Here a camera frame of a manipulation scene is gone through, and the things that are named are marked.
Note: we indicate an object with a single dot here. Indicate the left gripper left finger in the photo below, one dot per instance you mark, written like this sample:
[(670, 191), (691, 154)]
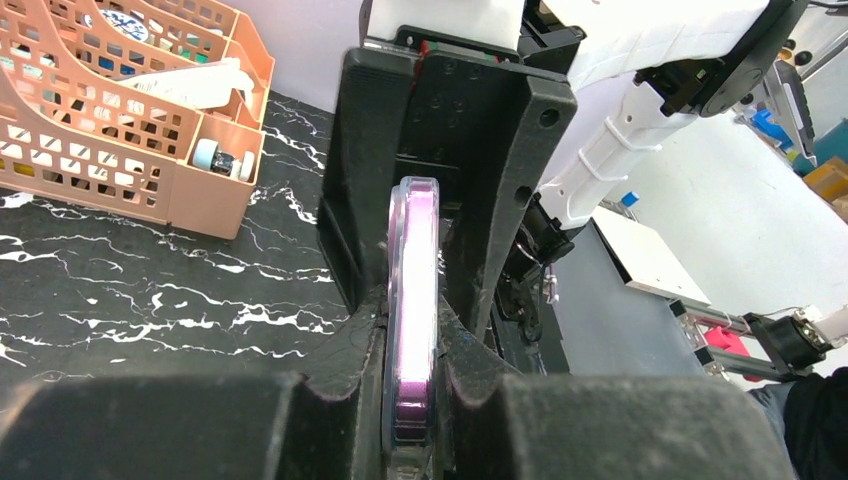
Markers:
[(323, 423)]

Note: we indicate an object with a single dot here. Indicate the orange desk file organizer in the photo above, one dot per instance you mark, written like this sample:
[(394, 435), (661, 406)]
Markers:
[(70, 132)]

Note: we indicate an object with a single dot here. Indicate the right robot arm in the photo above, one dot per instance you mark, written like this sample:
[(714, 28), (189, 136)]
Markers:
[(640, 71)]

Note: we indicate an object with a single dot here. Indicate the white plastic packet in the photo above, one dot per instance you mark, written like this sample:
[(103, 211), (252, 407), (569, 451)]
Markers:
[(204, 86)]

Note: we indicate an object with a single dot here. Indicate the round blue lid jar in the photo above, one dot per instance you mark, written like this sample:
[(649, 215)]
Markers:
[(127, 24)]

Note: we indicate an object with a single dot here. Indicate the purple back magsafe phone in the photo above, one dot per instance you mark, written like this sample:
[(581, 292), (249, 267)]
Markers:
[(409, 400)]

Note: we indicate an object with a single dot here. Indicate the black clad person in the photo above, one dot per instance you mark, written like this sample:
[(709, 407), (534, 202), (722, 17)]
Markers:
[(809, 417)]

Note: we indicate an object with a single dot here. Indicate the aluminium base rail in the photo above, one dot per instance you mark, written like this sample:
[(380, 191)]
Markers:
[(781, 346)]

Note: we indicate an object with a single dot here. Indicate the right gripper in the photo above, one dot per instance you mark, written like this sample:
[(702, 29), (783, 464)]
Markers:
[(483, 130)]

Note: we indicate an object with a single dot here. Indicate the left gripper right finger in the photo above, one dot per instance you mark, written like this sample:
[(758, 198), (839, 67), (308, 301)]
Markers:
[(504, 424)]

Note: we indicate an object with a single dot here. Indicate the white flat box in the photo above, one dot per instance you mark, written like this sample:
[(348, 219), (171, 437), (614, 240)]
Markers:
[(648, 262)]

